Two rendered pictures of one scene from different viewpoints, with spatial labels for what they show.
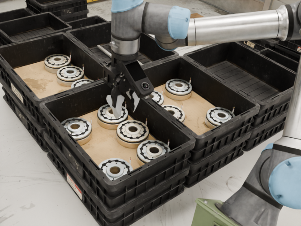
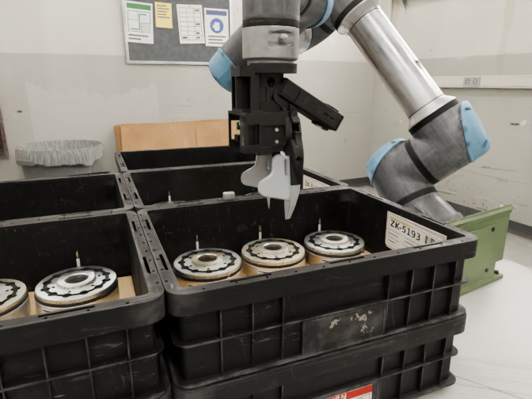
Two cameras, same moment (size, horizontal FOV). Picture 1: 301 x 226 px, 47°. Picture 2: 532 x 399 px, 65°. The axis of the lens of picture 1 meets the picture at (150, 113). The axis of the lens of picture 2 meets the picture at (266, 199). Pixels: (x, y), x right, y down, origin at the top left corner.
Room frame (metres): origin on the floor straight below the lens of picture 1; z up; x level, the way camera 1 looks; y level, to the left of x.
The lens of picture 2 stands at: (0.63, 0.64, 1.12)
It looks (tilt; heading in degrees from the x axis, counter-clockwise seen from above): 16 degrees down; 290
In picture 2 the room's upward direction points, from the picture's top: straight up
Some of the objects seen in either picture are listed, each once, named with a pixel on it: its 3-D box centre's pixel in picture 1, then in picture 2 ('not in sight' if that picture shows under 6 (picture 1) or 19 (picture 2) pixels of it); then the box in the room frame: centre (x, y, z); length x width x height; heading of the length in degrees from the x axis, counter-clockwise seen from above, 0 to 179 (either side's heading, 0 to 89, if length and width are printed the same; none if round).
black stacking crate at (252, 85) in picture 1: (240, 80); (196, 178); (1.19, -0.34, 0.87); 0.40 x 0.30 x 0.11; 42
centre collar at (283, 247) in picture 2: (132, 129); (272, 248); (0.84, 0.05, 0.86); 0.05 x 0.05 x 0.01
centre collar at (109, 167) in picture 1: (114, 170); not in sight; (0.66, 0.08, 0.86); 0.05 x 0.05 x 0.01
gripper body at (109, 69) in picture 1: (122, 68); (265, 109); (0.83, 0.09, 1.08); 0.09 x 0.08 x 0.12; 43
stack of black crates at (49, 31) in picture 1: (36, 56); not in sight; (2.05, 0.80, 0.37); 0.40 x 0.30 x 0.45; 136
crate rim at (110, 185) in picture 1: (114, 123); (292, 229); (0.79, 0.10, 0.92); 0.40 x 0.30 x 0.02; 42
